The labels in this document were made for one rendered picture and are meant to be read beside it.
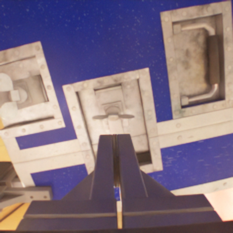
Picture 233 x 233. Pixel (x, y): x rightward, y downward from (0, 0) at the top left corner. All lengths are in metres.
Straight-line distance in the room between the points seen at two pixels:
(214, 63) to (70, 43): 0.21
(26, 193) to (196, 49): 0.36
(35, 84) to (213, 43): 0.27
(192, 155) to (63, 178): 0.23
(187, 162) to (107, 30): 0.25
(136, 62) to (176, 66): 0.07
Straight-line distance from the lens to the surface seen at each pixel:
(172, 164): 0.32
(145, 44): 0.26
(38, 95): 0.28
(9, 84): 0.26
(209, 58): 0.30
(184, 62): 0.29
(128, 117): 0.24
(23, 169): 0.33
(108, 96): 0.27
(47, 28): 0.27
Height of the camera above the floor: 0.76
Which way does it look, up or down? 1 degrees up
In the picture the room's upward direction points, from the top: 102 degrees counter-clockwise
